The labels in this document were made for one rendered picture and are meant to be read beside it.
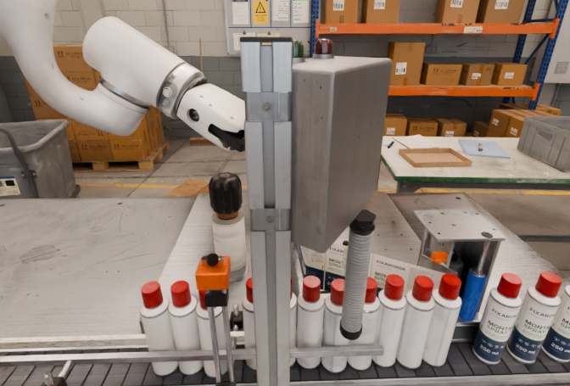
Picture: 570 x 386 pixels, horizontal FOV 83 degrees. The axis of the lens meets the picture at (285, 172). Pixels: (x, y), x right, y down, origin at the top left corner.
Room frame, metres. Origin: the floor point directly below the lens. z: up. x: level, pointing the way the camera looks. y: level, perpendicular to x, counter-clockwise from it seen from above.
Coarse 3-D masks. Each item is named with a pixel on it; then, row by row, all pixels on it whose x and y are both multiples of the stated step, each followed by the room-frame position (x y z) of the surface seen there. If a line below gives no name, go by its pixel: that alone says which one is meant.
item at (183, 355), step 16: (128, 352) 0.42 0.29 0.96; (144, 352) 0.42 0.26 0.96; (160, 352) 0.42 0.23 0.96; (176, 352) 0.42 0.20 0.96; (192, 352) 0.42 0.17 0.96; (208, 352) 0.42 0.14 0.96; (224, 352) 0.42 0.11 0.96; (240, 352) 0.42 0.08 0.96; (304, 352) 0.42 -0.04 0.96; (320, 352) 0.42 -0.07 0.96; (336, 352) 0.42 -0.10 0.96; (352, 352) 0.42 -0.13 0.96; (368, 352) 0.42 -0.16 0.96
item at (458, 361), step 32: (0, 352) 0.48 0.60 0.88; (32, 352) 0.48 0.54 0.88; (64, 352) 0.48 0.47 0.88; (96, 352) 0.48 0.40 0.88; (448, 352) 0.48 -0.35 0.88; (0, 384) 0.41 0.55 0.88; (32, 384) 0.41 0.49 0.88; (96, 384) 0.41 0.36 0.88; (128, 384) 0.41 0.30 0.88; (160, 384) 0.41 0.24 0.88; (192, 384) 0.42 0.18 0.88
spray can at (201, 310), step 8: (200, 296) 0.44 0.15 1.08; (200, 304) 0.44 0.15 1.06; (200, 312) 0.43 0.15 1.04; (216, 312) 0.43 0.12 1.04; (200, 320) 0.43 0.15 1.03; (208, 320) 0.42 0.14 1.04; (216, 320) 0.43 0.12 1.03; (200, 328) 0.43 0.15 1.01; (208, 328) 0.42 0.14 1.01; (216, 328) 0.43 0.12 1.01; (200, 336) 0.43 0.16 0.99; (208, 336) 0.42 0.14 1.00; (224, 336) 0.44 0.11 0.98; (208, 344) 0.42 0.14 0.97; (224, 344) 0.44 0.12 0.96; (224, 360) 0.43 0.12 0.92; (208, 368) 0.43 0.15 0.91; (224, 368) 0.43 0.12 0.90; (208, 376) 0.43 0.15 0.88
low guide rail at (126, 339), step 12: (72, 336) 0.49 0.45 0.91; (84, 336) 0.49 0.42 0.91; (96, 336) 0.49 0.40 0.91; (108, 336) 0.49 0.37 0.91; (120, 336) 0.49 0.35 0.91; (132, 336) 0.49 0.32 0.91; (144, 336) 0.49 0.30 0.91; (240, 336) 0.49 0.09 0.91; (0, 348) 0.48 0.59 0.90; (12, 348) 0.48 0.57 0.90; (24, 348) 0.48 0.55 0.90
